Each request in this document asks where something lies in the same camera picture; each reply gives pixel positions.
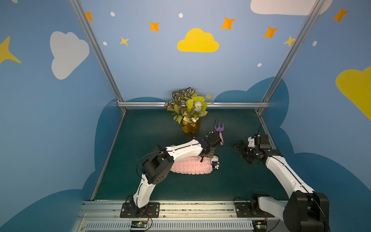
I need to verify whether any small doll keychain decoration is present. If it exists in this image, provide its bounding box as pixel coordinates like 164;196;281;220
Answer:
210;155;220;170

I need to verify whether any pink puffy bag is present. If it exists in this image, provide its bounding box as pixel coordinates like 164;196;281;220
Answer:
171;156;213;175

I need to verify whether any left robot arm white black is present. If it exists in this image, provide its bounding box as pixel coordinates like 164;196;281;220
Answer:
131;131;222;209

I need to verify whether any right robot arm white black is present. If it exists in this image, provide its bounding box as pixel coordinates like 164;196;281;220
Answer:
232;141;330;232

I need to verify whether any purple pink toy rake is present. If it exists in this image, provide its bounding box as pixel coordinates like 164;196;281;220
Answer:
214;119;224;146

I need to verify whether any amber glass vase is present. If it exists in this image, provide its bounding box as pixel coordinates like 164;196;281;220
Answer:
181;119;202;136

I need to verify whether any artificial plant bouquet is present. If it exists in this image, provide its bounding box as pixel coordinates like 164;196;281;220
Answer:
164;87;209;126

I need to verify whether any right controller board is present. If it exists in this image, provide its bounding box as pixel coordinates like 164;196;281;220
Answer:
252;220;268;232

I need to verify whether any controller board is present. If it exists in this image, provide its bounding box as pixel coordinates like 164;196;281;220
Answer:
130;221;148;230
252;220;268;232

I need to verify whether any back horizontal aluminium bar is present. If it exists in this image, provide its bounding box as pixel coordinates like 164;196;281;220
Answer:
117;101;269;108

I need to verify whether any left controller board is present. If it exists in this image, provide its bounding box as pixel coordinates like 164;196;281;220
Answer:
130;221;148;230

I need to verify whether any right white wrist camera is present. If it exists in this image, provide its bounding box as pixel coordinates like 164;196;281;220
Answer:
248;134;271;149

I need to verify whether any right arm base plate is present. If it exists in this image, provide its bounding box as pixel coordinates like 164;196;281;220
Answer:
234;202;274;218

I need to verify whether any right diagonal aluminium post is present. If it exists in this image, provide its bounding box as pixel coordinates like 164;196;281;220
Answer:
257;0;325;116

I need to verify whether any diagonal aluminium post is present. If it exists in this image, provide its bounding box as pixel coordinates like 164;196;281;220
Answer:
257;0;325;116
69;0;127;114

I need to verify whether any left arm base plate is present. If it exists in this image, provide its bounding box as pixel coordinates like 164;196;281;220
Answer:
119;202;160;218

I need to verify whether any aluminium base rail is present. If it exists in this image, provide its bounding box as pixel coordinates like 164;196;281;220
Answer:
72;198;288;232

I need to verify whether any left diagonal aluminium post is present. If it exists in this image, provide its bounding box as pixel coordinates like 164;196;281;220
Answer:
69;0;127;114

